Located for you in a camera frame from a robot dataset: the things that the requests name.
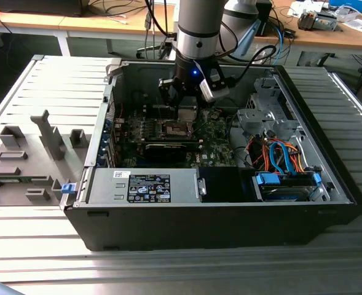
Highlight blue box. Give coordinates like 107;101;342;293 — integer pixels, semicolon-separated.
328;0;362;12

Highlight silver power supply unit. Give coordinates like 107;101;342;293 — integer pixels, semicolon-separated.
87;167;200;205

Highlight wooden desk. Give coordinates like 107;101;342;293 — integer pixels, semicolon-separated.
254;0;362;52
0;0;178;39

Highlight orange wire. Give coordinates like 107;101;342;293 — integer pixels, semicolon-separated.
286;141;309;173
251;140;269;170

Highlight office chair base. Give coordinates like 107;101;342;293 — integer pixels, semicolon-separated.
136;42;175;61

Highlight black graphics card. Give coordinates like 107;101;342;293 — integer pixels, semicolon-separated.
143;140;190;164

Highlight black camera cable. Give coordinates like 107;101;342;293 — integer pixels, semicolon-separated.
220;44;278;89

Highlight blue cable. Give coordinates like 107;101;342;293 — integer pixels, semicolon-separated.
274;24;293;62

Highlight CPU with silver top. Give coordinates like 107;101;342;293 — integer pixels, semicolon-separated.
178;106;198;122

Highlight grey parts rack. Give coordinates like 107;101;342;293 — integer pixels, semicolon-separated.
0;109;91;207

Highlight black device case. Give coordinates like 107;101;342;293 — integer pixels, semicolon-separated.
0;0;86;18

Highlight green RAM stick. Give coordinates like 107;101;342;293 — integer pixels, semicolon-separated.
0;175;52;186

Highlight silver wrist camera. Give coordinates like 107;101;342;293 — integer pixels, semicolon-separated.
198;78;230;104

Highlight silver metal drive cage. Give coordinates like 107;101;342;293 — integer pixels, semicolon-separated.
235;76;304;136

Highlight black box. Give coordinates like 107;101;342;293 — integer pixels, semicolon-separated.
256;1;274;37

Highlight grey electronic device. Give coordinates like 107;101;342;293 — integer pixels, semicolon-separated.
297;9;338;31

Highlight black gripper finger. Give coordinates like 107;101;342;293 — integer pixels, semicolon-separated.
195;96;206;122
158;78;183;119

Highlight CPU socket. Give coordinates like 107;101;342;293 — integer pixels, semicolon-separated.
156;117;199;138

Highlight white paper sheet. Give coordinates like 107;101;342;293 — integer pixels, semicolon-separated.
288;1;310;18

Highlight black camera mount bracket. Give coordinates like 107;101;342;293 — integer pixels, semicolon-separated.
205;63;232;90

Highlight blue wire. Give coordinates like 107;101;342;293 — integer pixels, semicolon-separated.
268;140;295;176

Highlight green motherboard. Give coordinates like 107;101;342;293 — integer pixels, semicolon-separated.
114;106;242;169

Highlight white paper sheets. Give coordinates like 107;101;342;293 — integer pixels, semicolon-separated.
337;18;362;34

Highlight hard disk in blue carrier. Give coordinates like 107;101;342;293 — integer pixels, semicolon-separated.
253;171;323;202

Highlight black PC case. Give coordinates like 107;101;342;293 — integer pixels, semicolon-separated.
63;58;362;253

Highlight pale blue teach pendant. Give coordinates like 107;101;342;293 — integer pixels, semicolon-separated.
229;18;260;59

